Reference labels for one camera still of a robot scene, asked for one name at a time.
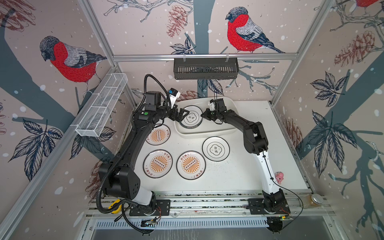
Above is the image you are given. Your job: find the white green-rim plate front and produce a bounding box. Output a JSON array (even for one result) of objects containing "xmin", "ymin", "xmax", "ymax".
[{"xmin": 180, "ymin": 106, "xmax": 203, "ymax": 129}]

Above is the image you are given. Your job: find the white green-rim plate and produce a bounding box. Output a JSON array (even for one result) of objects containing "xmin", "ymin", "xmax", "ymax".
[
  {"xmin": 180, "ymin": 106, "xmax": 203, "ymax": 129},
  {"xmin": 202, "ymin": 137, "xmax": 230, "ymax": 162}
]

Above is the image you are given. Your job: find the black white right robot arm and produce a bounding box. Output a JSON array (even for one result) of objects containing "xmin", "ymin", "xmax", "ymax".
[{"xmin": 201, "ymin": 99, "xmax": 291, "ymax": 215}]

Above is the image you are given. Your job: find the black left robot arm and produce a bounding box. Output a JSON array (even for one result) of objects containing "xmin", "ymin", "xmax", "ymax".
[{"xmin": 96, "ymin": 106, "xmax": 189, "ymax": 215}]

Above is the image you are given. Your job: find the orange sunburst plate rear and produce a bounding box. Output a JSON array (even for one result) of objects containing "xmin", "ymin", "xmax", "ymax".
[{"xmin": 146, "ymin": 125, "xmax": 171, "ymax": 146}]

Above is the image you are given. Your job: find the orange sunburst plate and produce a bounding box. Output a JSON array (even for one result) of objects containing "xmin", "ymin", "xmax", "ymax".
[
  {"xmin": 146, "ymin": 125, "xmax": 171, "ymax": 146},
  {"xmin": 176, "ymin": 151, "xmax": 207, "ymax": 180},
  {"xmin": 143, "ymin": 150, "xmax": 173, "ymax": 179}
]

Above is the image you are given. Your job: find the white green-rim plate rear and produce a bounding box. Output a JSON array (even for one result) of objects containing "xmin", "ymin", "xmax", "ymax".
[{"xmin": 202, "ymin": 137, "xmax": 230, "ymax": 162}]

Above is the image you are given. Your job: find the orange sunburst plate centre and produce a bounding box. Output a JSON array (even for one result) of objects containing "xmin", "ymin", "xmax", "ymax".
[{"xmin": 176, "ymin": 151, "xmax": 207, "ymax": 180}]

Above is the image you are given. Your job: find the orange sunburst plate front left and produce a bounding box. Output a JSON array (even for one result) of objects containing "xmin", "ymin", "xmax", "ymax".
[{"xmin": 143, "ymin": 150, "xmax": 173, "ymax": 179}]

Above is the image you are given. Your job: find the pink small toy figure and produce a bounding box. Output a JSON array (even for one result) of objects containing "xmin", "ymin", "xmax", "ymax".
[{"xmin": 275, "ymin": 172, "xmax": 284, "ymax": 185}]

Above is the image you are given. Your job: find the yellow tape measure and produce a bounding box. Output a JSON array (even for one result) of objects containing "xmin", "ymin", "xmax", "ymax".
[{"xmin": 108, "ymin": 199, "xmax": 123, "ymax": 215}]

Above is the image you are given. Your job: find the small circuit board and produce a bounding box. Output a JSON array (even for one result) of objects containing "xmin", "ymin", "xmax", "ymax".
[{"xmin": 140, "ymin": 219, "xmax": 158, "ymax": 228}]

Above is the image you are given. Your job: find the glass jar with lid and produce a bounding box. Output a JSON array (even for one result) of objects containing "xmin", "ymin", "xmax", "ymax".
[{"xmin": 305, "ymin": 194, "xmax": 324, "ymax": 208}]

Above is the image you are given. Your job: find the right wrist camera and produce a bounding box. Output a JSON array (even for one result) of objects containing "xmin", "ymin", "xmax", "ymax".
[{"xmin": 209, "ymin": 100, "xmax": 216, "ymax": 112}]

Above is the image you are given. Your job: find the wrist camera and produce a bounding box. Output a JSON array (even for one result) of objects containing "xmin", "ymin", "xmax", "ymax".
[
  {"xmin": 168, "ymin": 88, "xmax": 181, "ymax": 109},
  {"xmin": 209, "ymin": 100, "xmax": 216, "ymax": 112}
]

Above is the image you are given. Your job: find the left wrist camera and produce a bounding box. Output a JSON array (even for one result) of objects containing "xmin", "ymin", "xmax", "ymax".
[{"xmin": 168, "ymin": 88, "xmax": 181, "ymax": 109}]

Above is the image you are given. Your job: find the black hanging wire shelf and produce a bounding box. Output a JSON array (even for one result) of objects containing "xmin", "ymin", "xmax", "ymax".
[{"xmin": 174, "ymin": 58, "xmax": 239, "ymax": 80}]

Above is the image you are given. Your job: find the white wire mesh basket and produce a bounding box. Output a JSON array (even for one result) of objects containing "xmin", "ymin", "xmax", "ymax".
[{"xmin": 76, "ymin": 73, "xmax": 128, "ymax": 137}]

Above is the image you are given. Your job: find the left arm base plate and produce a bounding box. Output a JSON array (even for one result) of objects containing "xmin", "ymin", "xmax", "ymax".
[{"xmin": 129, "ymin": 200, "xmax": 171, "ymax": 217}]

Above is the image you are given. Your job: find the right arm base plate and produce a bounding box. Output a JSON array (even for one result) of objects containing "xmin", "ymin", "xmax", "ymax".
[{"xmin": 246, "ymin": 198, "xmax": 291, "ymax": 215}]

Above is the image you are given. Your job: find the black corrugated cable hose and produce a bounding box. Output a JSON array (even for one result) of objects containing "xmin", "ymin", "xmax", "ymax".
[{"xmin": 95, "ymin": 140, "xmax": 136, "ymax": 215}]

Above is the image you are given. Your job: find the black thin cable right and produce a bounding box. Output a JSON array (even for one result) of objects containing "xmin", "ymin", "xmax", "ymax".
[{"xmin": 262, "ymin": 151, "xmax": 304, "ymax": 230}]

